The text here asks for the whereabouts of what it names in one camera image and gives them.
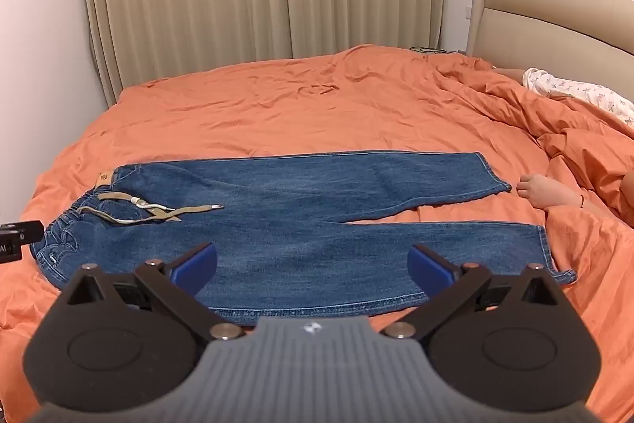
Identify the white patterned pillow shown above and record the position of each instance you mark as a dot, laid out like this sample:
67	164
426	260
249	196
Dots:
579	93

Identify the beige padded headboard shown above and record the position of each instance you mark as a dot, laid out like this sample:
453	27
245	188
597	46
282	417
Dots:
545	16

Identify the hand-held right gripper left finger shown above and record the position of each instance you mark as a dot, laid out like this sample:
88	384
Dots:
197	265

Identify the blue denim pants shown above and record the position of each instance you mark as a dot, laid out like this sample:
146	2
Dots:
297	215

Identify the orange bed sheet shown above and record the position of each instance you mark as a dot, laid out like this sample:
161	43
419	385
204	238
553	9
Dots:
277	111

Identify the orange duvet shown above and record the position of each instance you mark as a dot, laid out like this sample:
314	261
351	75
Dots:
584	155

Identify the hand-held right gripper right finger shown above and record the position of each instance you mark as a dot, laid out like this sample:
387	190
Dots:
425	268

